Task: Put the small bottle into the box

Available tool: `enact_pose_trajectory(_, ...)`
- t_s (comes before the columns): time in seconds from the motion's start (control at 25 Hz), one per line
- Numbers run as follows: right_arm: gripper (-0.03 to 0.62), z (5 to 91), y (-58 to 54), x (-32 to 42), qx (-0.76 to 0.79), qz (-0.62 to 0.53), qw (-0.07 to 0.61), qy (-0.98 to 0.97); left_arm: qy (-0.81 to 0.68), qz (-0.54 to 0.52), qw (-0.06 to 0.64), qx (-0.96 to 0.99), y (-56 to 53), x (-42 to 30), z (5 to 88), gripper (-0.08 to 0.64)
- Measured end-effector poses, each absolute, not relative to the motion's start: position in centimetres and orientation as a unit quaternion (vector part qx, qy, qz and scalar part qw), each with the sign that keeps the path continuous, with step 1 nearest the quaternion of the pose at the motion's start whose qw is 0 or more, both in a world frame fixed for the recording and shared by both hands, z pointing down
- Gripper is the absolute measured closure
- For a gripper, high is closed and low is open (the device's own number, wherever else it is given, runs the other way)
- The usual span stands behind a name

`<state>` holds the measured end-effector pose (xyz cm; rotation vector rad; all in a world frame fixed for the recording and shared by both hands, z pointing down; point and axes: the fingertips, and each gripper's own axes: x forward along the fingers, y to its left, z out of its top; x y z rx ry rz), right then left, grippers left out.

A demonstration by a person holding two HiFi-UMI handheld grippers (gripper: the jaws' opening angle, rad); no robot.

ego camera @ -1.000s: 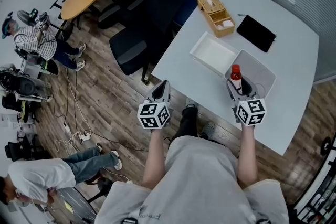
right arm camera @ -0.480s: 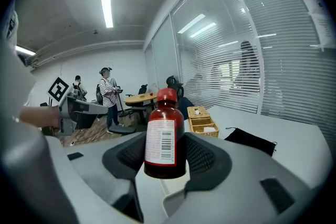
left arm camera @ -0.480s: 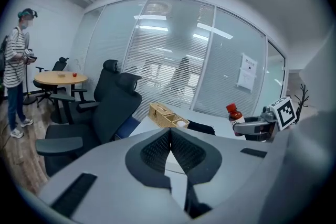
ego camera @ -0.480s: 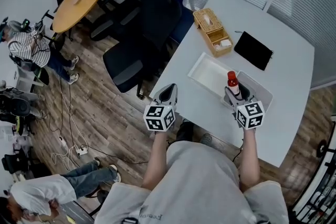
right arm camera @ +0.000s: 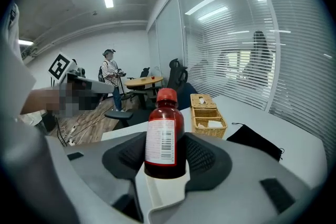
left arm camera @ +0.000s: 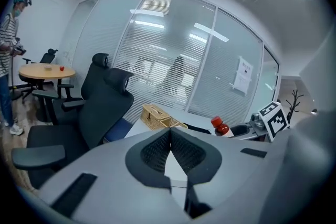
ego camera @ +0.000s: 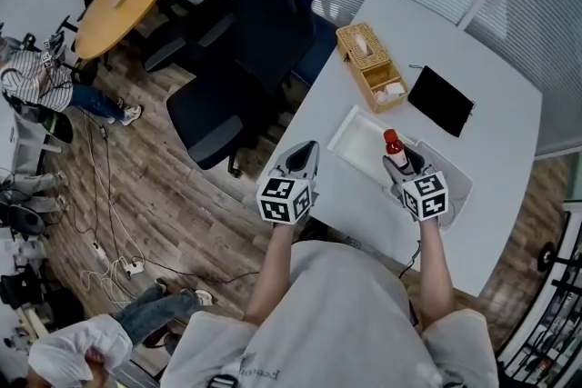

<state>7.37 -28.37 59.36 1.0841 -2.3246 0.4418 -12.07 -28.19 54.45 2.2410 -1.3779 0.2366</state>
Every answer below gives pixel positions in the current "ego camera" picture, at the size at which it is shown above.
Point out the person's left forearm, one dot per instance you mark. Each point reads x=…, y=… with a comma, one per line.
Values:
x=273, y=272

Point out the white power strip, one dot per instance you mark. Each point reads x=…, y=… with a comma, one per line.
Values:
x=101, y=254
x=135, y=265

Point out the red-capped sauce bottle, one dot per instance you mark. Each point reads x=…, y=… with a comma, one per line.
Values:
x=394, y=150

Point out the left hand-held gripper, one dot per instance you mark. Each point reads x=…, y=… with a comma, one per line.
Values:
x=284, y=202

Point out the person's right forearm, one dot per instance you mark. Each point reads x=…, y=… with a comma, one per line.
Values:
x=436, y=272

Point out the wicker tissue organizer box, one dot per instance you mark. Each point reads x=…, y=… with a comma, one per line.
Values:
x=364, y=59

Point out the person's grey shirt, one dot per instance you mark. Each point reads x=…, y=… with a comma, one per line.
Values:
x=336, y=322

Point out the small tan object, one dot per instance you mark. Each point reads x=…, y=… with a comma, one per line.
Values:
x=119, y=0

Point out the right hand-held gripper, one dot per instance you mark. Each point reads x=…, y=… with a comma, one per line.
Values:
x=427, y=197

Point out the large black office chair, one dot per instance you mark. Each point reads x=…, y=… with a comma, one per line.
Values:
x=273, y=22

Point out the black metal shelf rack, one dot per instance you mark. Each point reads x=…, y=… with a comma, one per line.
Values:
x=550, y=322

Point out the oval wooden table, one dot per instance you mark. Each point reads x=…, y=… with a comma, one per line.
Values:
x=123, y=4

